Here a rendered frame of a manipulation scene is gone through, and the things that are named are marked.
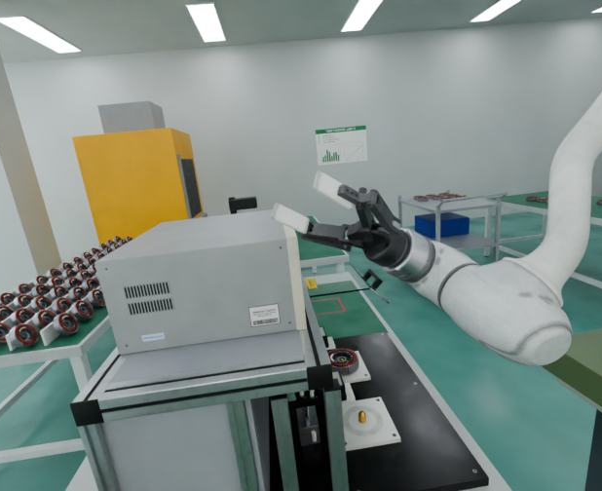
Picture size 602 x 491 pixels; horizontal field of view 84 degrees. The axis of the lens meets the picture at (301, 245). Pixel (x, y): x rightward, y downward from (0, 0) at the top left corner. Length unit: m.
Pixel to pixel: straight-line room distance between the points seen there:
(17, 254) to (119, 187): 1.23
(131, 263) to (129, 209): 3.83
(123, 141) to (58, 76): 2.63
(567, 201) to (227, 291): 0.62
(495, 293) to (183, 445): 0.59
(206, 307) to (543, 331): 0.56
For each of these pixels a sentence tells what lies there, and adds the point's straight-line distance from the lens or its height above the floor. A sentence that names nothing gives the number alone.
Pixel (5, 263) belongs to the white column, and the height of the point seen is 0.70.
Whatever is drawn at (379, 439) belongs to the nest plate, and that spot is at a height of 0.78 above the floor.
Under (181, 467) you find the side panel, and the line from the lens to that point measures 0.78.
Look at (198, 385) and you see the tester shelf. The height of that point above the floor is 1.11.
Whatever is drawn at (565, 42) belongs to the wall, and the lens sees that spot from 8.29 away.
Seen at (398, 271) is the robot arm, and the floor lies 1.26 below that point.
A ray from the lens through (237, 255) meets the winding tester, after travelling 0.67.
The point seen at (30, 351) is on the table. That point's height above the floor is 0.75.
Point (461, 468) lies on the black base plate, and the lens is 0.96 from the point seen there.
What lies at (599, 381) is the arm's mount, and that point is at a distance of 1.24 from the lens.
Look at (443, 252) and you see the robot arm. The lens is 0.65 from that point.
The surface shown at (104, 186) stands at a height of 1.37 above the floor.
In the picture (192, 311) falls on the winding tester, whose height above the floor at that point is 1.19.
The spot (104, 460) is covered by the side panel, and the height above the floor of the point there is 0.99.
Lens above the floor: 1.47
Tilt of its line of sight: 15 degrees down
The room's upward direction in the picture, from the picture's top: 6 degrees counter-clockwise
